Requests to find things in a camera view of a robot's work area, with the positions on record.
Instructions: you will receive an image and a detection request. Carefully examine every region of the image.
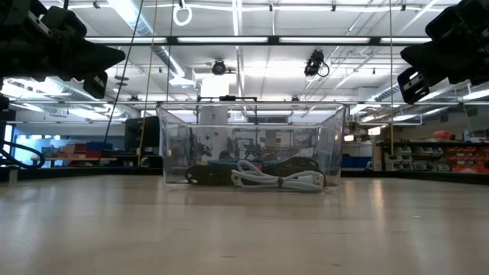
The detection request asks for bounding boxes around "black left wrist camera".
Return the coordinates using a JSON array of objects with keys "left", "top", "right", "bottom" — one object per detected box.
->
[{"left": 40, "top": 5, "right": 89, "bottom": 39}]

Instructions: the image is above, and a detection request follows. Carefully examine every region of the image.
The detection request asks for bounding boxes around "black cable with red tie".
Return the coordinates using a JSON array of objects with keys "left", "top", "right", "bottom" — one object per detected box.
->
[{"left": 184, "top": 156, "right": 322, "bottom": 187}]

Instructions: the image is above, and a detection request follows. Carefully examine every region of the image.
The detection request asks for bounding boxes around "black aluminium table frame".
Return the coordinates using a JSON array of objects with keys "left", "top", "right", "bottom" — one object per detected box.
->
[{"left": 0, "top": 164, "right": 489, "bottom": 186}]

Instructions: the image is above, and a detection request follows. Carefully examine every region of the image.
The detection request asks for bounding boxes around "row of blue bins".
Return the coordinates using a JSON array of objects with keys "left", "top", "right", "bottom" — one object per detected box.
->
[{"left": 342, "top": 154, "right": 374, "bottom": 170}]

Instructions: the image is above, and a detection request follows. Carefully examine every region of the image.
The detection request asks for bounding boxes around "black monitor box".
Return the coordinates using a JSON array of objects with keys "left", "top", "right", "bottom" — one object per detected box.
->
[{"left": 122, "top": 115, "right": 160, "bottom": 158}]

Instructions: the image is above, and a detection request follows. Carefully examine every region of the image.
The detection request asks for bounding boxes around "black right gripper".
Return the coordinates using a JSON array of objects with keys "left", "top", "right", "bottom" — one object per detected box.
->
[{"left": 397, "top": 0, "right": 489, "bottom": 105}]

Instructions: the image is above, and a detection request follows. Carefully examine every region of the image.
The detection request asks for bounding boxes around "shelf with orange bins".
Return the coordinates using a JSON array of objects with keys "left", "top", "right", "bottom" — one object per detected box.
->
[{"left": 376, "top": 129, "right": 489, "bottom": 173}]

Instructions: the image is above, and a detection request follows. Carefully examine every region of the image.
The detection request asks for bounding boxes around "white hanging cable loop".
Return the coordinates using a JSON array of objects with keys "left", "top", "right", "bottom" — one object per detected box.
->
[{"left": 172, "top": 0, "right": 193, "bottom": 28}]

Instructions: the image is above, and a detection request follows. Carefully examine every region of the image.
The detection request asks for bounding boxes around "black arm base cable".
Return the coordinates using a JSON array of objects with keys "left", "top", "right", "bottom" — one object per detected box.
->
[{"left": 0, "top": 140, "right": 46, "bottom": 170}]

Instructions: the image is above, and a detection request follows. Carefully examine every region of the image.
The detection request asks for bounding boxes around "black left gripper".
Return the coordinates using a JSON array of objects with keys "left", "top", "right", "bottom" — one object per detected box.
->
[{"left": 0, "top": 0, "right": 126, "bottom": 100}]

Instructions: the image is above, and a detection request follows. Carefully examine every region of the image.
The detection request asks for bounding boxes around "black overhead light bar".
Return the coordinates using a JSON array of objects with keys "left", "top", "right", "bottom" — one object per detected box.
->
[{"left": 86, "top": 35, "right": 432, "bottom": 47}]

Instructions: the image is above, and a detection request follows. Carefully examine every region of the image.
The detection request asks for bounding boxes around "black round ceiling camera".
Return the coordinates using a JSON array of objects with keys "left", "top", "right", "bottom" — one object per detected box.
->
[{"left": 211, "top": 59, "right": 228, "bottom": 76}]

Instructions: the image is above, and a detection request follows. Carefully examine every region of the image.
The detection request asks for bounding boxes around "clear plastic bin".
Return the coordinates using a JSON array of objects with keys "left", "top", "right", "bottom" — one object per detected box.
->
[{"left": 154, "top": 101, "right": 351, "bottom": 193}]

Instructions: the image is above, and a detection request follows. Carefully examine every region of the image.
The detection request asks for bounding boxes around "black hanging cable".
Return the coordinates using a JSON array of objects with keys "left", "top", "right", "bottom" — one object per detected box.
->
[{"left": 103, "top": 0, "right": 145, "bottom": 144}]

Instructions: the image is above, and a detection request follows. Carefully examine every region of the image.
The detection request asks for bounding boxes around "workbench with coloured boxes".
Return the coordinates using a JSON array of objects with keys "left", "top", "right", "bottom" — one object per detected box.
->
[{"left": 40, "top": 141, "right": 118, "bottom": 161}]

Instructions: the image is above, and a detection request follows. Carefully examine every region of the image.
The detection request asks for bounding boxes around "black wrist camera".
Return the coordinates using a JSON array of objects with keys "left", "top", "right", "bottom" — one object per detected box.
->
[
  {"left": 40, "top": 5, "right": 89, "bottom": 39},
  {"left": 426, "top": 0, "right": 471, "bottom": 40}
]

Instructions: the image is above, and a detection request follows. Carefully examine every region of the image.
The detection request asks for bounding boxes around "white USB-C cable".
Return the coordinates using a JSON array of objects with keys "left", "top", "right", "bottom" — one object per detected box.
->
[{"left": 230, "top": 159, "right": 326, "bottom": 193}]

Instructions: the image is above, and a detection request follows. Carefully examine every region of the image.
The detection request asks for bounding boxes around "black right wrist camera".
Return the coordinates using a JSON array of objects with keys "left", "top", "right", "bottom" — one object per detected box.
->
[{"left": 426, "top": 0, "right": 471, "bottom": 40}]

